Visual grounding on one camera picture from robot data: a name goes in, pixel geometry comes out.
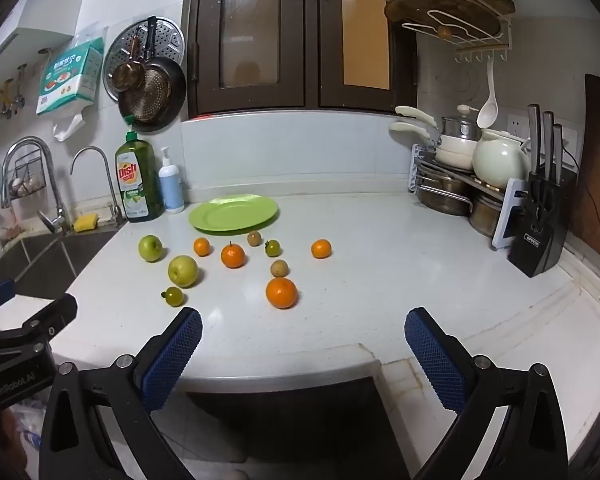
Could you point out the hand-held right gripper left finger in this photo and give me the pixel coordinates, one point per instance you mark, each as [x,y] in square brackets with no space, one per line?
[172,360]

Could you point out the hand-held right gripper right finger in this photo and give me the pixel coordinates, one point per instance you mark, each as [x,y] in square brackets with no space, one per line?
[435,360]

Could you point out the yellowish green apple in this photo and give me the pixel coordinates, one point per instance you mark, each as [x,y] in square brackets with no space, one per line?
[183,271]

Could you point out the large orange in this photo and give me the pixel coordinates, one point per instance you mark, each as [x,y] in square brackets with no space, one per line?
[281,293]

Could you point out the brown kiwi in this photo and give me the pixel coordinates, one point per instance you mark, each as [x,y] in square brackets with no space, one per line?
[254,238]
[279,268]

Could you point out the green tomato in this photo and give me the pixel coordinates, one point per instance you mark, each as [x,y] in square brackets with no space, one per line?
[174,296]
[272,247]

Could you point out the green plate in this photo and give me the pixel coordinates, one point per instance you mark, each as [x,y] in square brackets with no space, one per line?
[230,215]

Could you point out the kitchen sink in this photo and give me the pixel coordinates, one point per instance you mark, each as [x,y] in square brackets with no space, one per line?
[45,260]

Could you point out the yellow sponge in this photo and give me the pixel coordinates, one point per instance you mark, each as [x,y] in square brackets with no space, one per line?
[86,223]

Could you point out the large steel pull-down faucet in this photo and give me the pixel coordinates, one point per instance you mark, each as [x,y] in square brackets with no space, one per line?
[55,195]

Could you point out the small orange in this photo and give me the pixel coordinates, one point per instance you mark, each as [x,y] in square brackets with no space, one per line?
[201,246]

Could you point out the thin steel faucet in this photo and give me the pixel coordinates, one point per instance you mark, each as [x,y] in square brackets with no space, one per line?
[111,195]

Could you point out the white blue plastic stand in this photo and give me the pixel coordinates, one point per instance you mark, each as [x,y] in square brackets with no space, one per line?
[507,220]

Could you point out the black knife block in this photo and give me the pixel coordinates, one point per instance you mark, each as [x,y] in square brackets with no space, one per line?
[540,240]

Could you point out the green dish soap bottle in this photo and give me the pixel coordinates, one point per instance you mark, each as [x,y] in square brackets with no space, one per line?
[140,180]

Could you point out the white pump bottle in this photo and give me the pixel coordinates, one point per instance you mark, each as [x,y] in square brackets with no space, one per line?
[171,190]

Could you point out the metal pot rack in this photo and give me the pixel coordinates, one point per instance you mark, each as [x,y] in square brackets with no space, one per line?
[420,180]

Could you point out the cream saucepan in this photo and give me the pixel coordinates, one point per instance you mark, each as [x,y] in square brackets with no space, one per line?
[415,112]
[455,160]

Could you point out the white kettle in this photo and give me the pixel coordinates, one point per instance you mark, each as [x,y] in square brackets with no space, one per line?
[500,162]

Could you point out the teal paper towel pack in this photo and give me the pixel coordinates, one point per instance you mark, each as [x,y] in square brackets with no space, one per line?
[70,75]

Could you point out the steel pot with lid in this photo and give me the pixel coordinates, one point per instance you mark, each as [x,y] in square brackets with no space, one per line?
[457,127]

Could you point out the white ladle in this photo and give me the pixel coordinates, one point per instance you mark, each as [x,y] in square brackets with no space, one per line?
[486,115]

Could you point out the copper saucepan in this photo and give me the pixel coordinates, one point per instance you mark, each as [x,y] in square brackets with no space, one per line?
[127,75]

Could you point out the black frying pan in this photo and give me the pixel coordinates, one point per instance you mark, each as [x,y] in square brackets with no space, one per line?
[177,95]

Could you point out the round steel steamer plate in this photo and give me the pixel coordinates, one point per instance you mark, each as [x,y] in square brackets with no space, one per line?
[169,35]

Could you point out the dark wooden cabinet door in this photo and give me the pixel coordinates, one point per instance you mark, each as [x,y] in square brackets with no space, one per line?
[205,35]
[330,35]

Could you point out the round wooden cutting board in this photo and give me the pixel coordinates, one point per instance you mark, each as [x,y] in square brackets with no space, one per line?
[415,10]

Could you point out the metal wall hooks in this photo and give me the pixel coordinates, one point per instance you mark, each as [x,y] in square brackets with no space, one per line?
[7,97]

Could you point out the white wall socket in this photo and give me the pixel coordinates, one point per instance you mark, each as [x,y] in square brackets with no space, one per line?
[517,124]

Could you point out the white wall cabinet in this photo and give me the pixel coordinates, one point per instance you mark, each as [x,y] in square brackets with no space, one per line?
[35,25]

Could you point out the white wall rack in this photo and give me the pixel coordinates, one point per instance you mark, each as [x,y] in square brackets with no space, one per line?
[480,40]

